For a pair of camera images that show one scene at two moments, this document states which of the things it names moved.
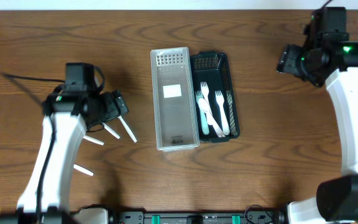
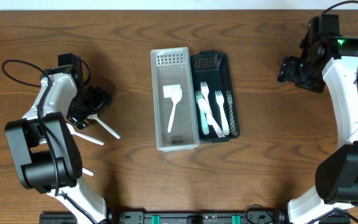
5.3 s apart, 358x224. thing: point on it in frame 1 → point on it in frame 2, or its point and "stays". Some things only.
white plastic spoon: x=128 y=130 → x=174 y=92
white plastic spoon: x=111 y=130 stays
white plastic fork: x=220 y=101 stays
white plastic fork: x=206 y=129 stays
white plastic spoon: x=204 y=105 stays
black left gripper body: x=119 y=103 → x=89 y=104
